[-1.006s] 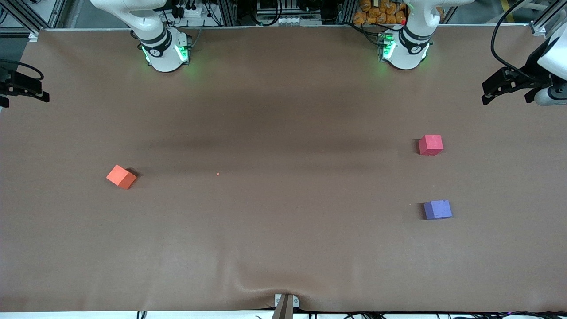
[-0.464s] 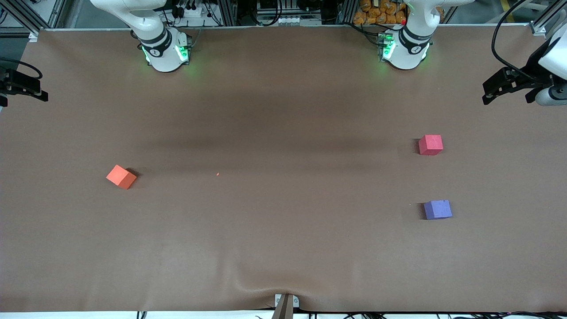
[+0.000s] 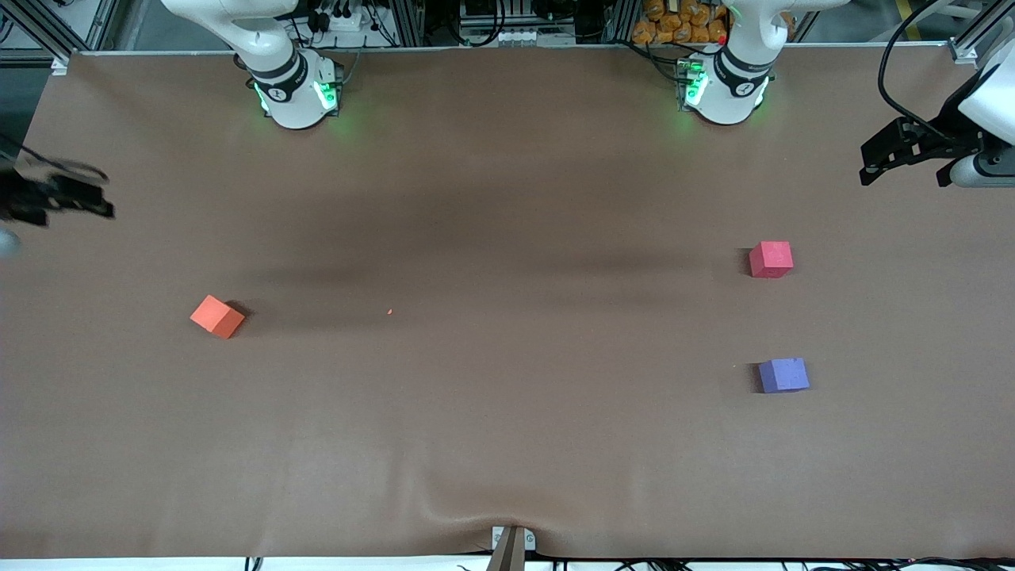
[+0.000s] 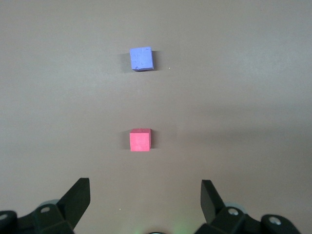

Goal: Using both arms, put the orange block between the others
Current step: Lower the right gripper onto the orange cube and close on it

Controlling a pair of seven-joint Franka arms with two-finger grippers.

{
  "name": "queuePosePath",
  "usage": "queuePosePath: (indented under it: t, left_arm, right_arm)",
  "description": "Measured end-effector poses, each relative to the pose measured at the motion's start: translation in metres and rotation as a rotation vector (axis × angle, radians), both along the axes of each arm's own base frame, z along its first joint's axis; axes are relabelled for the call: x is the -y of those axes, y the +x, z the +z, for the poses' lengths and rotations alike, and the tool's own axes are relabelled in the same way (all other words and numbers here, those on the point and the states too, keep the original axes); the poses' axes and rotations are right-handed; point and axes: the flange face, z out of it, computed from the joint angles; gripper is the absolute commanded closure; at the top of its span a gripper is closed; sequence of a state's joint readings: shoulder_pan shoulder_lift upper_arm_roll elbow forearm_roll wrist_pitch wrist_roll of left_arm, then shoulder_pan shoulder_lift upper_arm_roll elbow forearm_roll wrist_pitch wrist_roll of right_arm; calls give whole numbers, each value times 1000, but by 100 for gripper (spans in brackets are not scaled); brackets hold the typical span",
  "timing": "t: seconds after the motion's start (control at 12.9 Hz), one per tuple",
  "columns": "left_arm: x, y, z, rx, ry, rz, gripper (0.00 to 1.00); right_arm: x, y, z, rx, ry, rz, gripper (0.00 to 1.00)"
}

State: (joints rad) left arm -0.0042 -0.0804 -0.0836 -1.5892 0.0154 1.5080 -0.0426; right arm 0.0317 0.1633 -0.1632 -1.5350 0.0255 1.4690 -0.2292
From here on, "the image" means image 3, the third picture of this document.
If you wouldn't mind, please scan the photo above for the brown table mat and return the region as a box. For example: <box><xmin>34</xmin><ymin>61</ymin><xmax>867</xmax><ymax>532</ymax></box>
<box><xmin>0</xmin><ymin>46</ymin><xmax>1015</xmax><ymax>561</ymax></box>

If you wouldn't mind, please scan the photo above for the white power strip with plugs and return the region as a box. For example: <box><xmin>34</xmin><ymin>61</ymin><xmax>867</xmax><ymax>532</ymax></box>
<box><xmin>317</xmin><ymin>4</ymin><xmax>375</xmax><ymax>34</ymax></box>

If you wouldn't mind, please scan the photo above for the metal clamp bracket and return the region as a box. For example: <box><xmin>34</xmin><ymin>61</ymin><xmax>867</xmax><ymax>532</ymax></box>
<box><xmin>491</xmin><ymin>525</ymin><xmax>538</xmax><ymax>554</ymax></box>

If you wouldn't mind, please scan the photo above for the aluminium frame post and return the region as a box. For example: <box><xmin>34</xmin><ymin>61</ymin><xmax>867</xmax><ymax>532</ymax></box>
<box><xmin>392</xmin><ymin>0</ymin><xmax>427</xmax><ymax>48</ymax></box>

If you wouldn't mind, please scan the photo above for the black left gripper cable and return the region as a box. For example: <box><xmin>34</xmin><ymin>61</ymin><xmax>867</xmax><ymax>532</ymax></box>
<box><xmin>877</xmin><ymin>0</ymin><xmax>952</xmax><ymax>137</ymax></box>

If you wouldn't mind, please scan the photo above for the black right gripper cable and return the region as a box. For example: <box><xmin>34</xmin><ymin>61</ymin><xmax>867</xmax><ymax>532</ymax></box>
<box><xmin>0</xmin><ymin>133</ymin><xmax>48</xmax><ymax>171</ymax></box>

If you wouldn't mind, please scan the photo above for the white socket strip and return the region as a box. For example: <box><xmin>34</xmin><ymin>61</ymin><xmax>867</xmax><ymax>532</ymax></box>
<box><xmin>474</xmin><ymin>28</ymin><xmax>577</xmax><ymax>48</ymax></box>

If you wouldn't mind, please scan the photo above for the red foam block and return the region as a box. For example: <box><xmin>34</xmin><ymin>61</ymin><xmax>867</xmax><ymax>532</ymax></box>
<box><xmin>749</xmin><ymin>241</ymin><xmax>795</xmax><ymax>279</ymax></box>

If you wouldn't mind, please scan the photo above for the orange foam block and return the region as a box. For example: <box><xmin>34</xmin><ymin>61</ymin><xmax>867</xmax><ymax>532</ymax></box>
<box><xmin>190</xmin><ymin>294</ymin><xmax>247</xmax><ymax>340</ymax></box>

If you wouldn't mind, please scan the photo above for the green-lit base control box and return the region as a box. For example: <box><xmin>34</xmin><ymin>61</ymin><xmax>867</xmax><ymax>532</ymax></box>
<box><xmin>313</xmin><ymin>59</ymin><xmax>344</xmax><ymax>113</ymax></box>
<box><xmin>675</xmin><ymin>57</ymin><xmax>708</xmax><ymax>109</ymax></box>

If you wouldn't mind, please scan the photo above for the purple foam block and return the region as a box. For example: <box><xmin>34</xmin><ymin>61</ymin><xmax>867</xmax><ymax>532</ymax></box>
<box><xmin>757</xmin><ymin>358</ymin><xmax>811</xmax><ymax>394</ymax></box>

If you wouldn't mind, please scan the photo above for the orange fruit net bag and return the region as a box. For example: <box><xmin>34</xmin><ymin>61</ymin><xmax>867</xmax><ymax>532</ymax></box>
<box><xmin>632</xmin><ymin>0</ymin><xmax>730</xmax><ymax>46</ymax></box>

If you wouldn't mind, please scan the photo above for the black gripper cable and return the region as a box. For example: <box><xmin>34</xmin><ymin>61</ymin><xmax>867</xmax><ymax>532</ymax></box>
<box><xmin>877</xmin><ymin>0</ymin><xmax>952</xmax><ymax>137</ymax></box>
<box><xmin>0</xmin><ymin>133</ymin><xmax>48</xmax><ymax>171</ymax></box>

